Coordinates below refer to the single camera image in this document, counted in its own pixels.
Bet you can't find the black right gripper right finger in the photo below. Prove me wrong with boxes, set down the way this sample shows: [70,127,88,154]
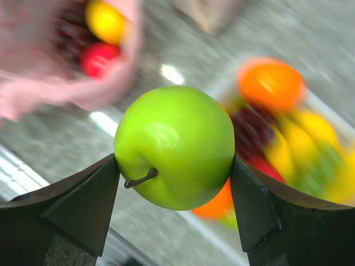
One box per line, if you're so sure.
[229,154,355,266]

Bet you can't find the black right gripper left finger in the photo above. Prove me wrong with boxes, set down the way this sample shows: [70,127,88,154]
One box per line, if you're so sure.
[1,154,120,265]

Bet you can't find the yellow fake mango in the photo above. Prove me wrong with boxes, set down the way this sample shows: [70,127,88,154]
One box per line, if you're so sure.
[293,109,340,150]

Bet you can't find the green fake apple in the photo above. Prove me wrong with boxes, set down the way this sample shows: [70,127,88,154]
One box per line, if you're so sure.
[114,85,235,211]

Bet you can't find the red fake apple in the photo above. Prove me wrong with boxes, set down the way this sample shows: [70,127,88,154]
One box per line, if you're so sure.
[80,42,121,79]

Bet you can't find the pink plastic bag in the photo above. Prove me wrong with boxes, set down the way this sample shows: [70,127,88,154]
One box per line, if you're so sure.
[1,1,143,121]

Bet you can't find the purple grape bunch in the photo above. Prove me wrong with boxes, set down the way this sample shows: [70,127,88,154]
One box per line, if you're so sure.
[54,3,98,68]

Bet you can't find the yellow fake lemon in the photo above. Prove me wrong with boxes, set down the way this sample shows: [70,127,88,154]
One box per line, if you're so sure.
[85,1,128,45]

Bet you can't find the orange fake orange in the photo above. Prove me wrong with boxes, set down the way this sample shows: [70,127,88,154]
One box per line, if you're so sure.
[236,57,306,111]
[192,178,233,219]

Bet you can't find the red fake strawberry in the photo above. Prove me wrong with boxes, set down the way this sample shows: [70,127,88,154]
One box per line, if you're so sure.
[247,157,285,183]

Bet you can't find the yellow fake banana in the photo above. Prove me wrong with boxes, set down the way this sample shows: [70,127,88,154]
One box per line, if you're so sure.
[265,118,320,184]

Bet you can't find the tied beige plastic bag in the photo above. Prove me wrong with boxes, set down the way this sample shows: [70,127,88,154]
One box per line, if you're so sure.
[171,0,246,35]

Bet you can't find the green grape bunch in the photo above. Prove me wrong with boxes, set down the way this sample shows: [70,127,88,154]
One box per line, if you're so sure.
[294,144,345,198]

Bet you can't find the white plastic fruit basket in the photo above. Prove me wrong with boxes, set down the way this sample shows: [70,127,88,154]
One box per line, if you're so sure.
[177,52,355,266]

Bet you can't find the dark red grape bunch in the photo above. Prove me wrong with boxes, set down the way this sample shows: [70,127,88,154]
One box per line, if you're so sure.
[231,105,276,160]

